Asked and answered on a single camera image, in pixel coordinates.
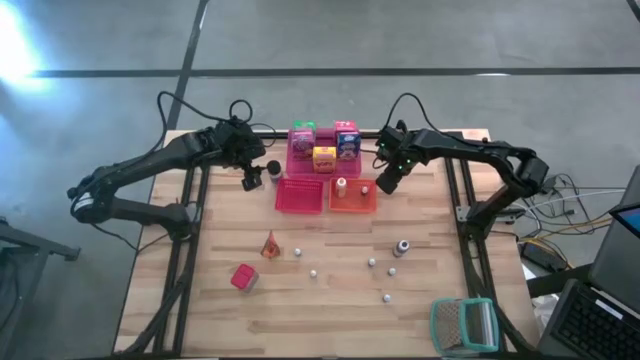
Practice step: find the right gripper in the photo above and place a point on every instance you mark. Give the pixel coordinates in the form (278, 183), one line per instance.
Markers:
(400, 152)

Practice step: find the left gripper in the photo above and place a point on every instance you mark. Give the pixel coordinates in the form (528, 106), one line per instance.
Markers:
(250, 147)

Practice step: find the black-lidded spice jar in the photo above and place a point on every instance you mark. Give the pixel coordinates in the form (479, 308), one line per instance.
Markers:
(274, 171)

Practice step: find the yellow squeeze bottle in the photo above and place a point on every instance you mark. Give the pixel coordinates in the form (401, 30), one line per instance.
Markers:
(341, 186)

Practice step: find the purple Raisin Bran box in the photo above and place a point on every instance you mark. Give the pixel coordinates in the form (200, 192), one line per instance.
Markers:
(302, 141)

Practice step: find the large black white-capped bottle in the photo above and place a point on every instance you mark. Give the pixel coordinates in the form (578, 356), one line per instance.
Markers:
(401, 247)

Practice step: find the yellow Corn Pops box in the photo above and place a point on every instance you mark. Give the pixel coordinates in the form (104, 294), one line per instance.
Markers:
(324, 159)

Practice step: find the orange taco seasoning packet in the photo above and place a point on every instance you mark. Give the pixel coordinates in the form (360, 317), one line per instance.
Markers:
(270, 246)

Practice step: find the red mini cereal box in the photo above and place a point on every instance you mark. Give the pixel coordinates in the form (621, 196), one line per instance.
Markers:
(345, 126)

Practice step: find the green mini cereal box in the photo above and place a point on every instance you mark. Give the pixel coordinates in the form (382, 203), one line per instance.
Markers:
(305, 125)

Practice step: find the red-lidded patterned can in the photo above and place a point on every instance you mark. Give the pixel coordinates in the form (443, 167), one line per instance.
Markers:
(244, 277)

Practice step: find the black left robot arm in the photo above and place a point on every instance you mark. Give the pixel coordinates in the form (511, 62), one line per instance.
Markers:
(150, 162)

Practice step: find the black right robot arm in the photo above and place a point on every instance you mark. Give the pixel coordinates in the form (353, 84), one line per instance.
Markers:
(465, 147)

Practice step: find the orange mesh basket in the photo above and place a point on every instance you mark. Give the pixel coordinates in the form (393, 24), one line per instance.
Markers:
(352, 202)

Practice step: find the red mesh basket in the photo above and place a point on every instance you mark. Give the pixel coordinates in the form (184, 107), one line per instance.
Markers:
(299, 196)

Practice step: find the pink plastic tray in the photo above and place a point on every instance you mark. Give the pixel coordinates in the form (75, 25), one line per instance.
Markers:
(300, 167)

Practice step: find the blue Frosted Flakes box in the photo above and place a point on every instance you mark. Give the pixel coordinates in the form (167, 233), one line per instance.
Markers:
(348, 145)

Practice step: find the teal box grater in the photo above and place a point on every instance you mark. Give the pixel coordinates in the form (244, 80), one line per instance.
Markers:
(465, 325)

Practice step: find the black power strip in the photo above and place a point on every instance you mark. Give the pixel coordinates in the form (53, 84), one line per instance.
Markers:
(537, 256)

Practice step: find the black side table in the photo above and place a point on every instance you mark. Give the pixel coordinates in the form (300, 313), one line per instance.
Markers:
(40, 240)

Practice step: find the computer monitor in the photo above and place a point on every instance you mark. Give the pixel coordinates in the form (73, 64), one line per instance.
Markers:
(620, 250)

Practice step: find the laptop computer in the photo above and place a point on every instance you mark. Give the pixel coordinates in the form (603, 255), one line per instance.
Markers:
(590, 320)

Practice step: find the silver corner bracket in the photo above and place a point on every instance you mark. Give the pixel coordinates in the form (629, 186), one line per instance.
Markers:
(461, 214)

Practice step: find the black table frame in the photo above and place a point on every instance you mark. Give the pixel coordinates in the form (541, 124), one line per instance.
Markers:
(473, 285)

